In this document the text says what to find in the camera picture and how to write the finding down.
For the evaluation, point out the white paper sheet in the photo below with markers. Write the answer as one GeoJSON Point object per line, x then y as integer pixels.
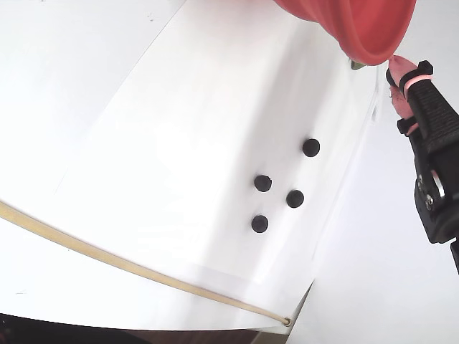
{"type": "Point", "coordinates": [215, 143]}

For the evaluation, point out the curled green leaf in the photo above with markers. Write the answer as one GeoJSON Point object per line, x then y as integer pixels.
{"type": "Point", "coordinates": [356, 65]}

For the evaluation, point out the red collapsible silicone cup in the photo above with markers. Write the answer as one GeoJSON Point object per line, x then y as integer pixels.
{"type": "Point", "coordinates": [358, 25]}

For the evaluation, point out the long wooden stick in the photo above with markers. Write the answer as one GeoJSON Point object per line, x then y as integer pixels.
{"type": "Point", "coordinates": [71, 247]}

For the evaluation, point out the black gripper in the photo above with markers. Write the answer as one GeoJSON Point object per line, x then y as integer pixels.
{"type": "Point", "coordinates": [432, 115]}

